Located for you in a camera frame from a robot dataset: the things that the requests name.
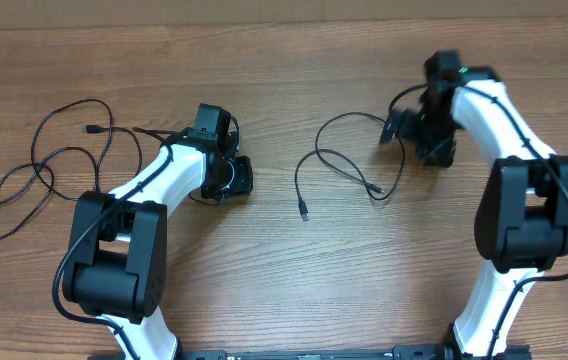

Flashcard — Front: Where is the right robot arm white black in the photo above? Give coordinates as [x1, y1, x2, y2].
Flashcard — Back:
[379, 50, 568, 359]

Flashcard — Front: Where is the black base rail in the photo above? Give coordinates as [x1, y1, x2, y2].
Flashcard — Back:
[173, 345, 476, 360]

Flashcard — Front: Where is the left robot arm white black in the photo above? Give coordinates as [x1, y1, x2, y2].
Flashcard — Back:
[52, 104, 253, 359]

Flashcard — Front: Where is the black separated usb cable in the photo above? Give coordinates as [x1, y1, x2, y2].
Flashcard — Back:
[0, 145, 107, 251]

